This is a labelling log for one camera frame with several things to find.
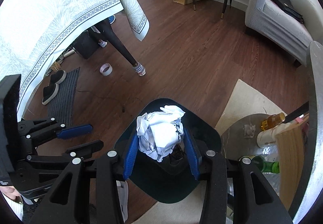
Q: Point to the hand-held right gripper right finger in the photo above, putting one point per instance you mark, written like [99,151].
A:
[193,155]

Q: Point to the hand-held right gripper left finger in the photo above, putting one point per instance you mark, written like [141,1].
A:
[131,158]

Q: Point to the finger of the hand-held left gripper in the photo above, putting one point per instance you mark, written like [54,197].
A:
[85,147]
[75,130]

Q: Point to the dark plastic waste bin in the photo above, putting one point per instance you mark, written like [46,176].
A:
[201,128]

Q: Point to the white paper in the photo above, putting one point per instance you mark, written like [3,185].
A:
[161,135]

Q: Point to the person's left forearm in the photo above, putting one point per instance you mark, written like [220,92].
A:
[15,211]

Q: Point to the person's left hand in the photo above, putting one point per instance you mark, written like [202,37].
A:
[8,191]

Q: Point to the dark ribbed floor mat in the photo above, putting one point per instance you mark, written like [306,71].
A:
[65,102]

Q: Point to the light grey slipper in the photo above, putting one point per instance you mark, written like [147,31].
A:
[123,198]

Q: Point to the black slipper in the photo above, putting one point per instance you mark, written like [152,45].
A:
[50,93]
[58,76]

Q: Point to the clear tape roll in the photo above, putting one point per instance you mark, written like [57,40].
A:
[103,70]

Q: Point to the green glass bottle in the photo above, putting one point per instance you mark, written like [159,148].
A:
[267,166]

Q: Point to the white plastic bottle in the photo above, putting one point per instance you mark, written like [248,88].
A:
[266,138]

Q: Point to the cream rug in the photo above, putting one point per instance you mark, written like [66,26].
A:
[247,97]

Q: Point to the black box under table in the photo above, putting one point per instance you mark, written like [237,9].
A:
[87,46]

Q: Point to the amber bottle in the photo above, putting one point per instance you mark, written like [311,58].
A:
[273,119]

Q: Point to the dark table leg striped sock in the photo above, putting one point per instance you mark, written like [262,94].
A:
[102,42]
[121,44]

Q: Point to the pale green patterned tablecloth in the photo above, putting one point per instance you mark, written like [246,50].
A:
[50,12]

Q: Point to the round grey marble table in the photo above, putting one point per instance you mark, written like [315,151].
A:
[315,87]

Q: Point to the grey fabric armchair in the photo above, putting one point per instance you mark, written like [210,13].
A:
[272,17]

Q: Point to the black leather bag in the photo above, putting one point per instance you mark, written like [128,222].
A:
[287,6]

